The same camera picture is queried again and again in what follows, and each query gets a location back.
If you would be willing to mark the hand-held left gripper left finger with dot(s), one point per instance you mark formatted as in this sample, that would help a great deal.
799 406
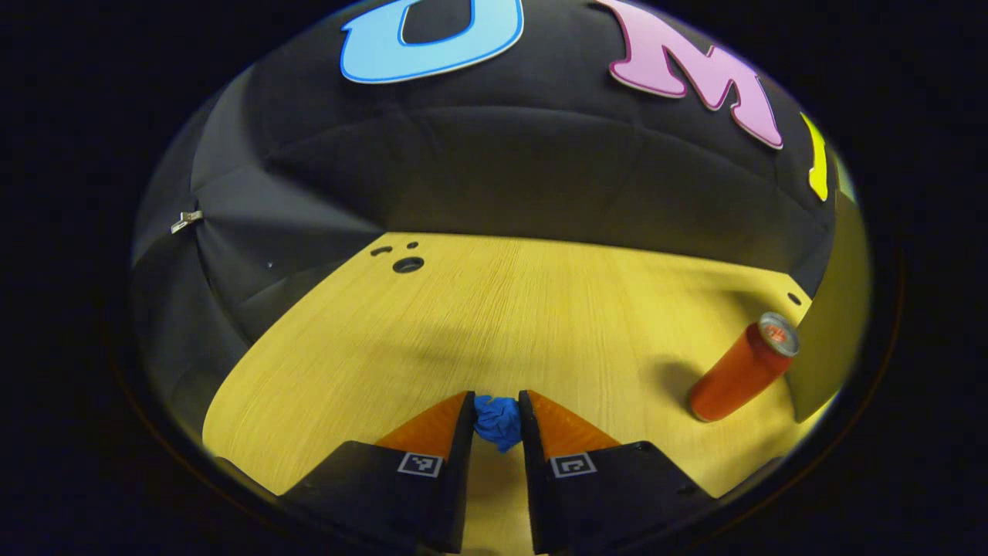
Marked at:
455 479

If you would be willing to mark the blue paper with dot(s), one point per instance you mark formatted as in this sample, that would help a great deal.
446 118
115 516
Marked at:
498 421

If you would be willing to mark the metal cloth clip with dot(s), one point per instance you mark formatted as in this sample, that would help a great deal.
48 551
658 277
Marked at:
187 221

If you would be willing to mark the pale green desktop garbage bin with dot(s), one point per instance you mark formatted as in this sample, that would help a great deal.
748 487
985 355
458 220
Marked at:
837 324

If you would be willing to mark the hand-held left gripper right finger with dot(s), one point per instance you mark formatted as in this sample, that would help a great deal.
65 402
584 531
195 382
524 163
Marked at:
536 479

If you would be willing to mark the orange pop can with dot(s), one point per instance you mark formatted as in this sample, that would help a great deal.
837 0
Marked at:
737 374

